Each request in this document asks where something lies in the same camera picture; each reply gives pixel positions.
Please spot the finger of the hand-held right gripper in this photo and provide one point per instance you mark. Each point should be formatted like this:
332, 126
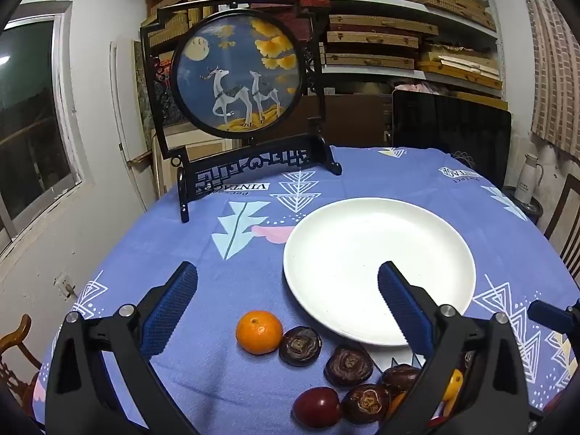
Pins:
543, 312

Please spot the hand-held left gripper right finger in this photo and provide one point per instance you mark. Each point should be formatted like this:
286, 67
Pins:
403, 308

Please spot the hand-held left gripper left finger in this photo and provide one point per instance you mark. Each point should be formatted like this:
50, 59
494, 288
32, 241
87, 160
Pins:
170, 312

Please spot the white round plate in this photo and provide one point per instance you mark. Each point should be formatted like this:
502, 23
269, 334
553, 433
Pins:
362, 258

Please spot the dark brown water chestnut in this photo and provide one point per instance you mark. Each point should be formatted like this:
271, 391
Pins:
300, 345
349, 366
399, 378
366, 402

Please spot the orange mandarin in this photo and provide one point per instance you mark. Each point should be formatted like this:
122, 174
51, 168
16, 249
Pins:
259, 331

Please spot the dark red tomato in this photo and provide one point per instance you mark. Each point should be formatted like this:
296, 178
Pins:
316, 407

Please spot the blue printed tablecloth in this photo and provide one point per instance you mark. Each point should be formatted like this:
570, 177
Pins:
217, 281

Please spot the brown wooden chair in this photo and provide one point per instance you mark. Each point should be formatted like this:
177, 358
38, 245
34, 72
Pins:
564, 217

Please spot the dark round stool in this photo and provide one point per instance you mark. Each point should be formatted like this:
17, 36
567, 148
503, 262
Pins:
530, 210

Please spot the white thermos flask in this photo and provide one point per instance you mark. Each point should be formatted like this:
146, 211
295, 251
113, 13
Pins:
529, 176

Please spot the carved wooden chair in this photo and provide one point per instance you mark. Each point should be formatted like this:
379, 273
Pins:
18, 340

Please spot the brown cardboard box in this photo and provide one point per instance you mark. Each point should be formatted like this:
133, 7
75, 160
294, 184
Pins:
353, 118

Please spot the beige patterned curtain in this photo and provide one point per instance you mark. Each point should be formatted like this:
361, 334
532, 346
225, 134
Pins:
553, 77

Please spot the round deer embroidery table screen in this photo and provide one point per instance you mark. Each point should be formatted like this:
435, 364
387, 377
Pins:
235, 77

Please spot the stack of brown wooden boxes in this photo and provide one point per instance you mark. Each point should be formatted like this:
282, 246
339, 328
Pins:
371, 36

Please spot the framed pictures leaning on wall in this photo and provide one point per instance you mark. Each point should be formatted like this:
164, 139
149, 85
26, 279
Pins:
136, 99

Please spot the window with white frame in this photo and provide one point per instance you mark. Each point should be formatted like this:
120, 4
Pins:
31, 122

